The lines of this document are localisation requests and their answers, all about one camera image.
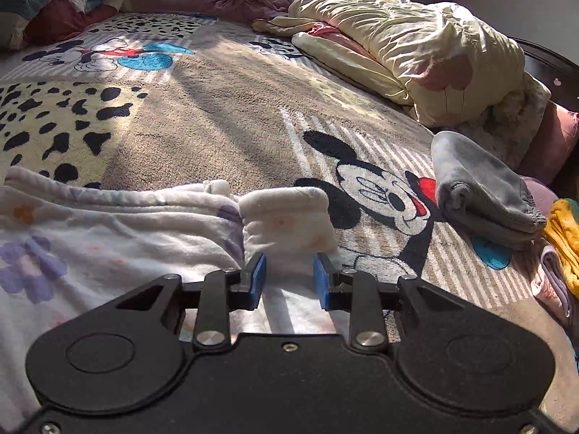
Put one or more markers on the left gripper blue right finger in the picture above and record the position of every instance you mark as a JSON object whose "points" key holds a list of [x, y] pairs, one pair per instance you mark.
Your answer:
{"points": [[333, 286]]}

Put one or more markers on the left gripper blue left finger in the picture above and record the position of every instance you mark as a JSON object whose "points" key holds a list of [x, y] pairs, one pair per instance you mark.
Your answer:
{"points": [[245, 285]]}

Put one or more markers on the white floral fleece garment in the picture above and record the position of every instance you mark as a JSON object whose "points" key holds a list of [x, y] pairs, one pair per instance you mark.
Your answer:
{"points": [[66, 250]]}

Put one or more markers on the blue and red clothes heap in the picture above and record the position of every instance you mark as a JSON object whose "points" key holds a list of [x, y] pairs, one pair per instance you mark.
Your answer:
{"points": [[39, 22]]}

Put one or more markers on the folded grey fleece garment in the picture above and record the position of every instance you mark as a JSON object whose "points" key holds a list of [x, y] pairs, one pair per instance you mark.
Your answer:
{"points": [[481, 195]]}

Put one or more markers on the pink white folded garment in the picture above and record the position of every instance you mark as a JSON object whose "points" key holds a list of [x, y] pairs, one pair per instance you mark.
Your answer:
{"points": [[549, 287]]}

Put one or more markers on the Mickey Mouse patterned blanket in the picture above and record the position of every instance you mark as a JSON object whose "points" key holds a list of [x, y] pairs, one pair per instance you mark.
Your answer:
{"points": [[150, 102]]}

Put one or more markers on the yellow folded garment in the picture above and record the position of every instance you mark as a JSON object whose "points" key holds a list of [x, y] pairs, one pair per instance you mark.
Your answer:
{"points": [[562, 231]]}

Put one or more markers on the pink pillow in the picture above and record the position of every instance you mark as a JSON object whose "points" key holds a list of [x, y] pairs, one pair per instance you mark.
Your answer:
{"points": [[552, 145]]}

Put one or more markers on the cream yellow quilt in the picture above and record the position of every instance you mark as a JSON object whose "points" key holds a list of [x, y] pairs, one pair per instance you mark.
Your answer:
{"points": [[446, 67]]}

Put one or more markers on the dark wooden headboard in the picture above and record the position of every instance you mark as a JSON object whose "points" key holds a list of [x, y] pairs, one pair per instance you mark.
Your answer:
{"points": [[556, 72]]}

